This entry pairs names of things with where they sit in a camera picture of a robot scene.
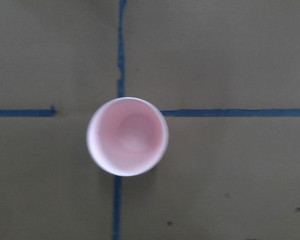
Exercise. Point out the pink cup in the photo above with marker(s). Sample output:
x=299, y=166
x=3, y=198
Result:
x=127, y=136

